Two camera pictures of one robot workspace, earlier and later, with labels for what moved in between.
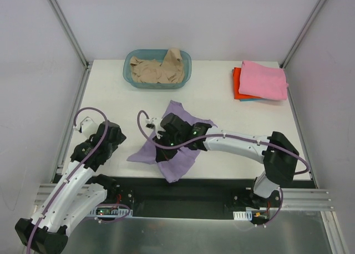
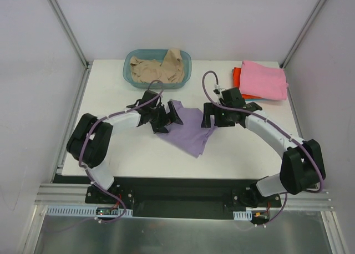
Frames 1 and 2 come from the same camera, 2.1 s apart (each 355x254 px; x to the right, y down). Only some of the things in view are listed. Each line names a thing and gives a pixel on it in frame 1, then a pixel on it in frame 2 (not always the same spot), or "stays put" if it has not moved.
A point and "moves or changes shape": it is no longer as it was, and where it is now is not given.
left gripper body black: [90, 139] → [162, 118]
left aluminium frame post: [66, 26] stays put
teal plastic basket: [158, 55] stays put
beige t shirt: [170, 70] stays put
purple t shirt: [173, 168] moves or changes shape
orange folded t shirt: [236, 80] stays put
